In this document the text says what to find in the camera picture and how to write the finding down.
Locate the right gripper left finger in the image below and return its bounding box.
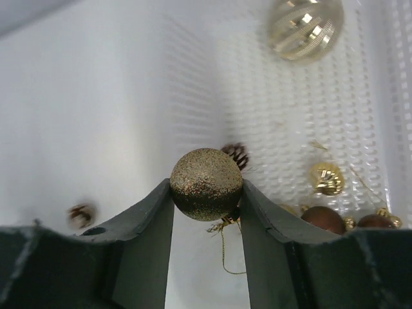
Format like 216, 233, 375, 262
1, 180, 174, 308

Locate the brown bauble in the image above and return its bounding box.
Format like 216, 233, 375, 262
357, 214, 396, 229
301, 206, 346, 235

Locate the brown pinecone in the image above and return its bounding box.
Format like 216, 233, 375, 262
66, 201, 97, 230
221, 142, 257, 173

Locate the white plastic basket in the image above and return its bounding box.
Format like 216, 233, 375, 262
1, 1, 411, 308

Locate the large gold striped bauble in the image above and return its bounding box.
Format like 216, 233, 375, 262
268, 1, 344, 63

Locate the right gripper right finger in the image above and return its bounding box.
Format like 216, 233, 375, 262
240, 181, 411, 309

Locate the small ribbed gold bauble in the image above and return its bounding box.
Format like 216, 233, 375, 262
310, 162, 345, 196

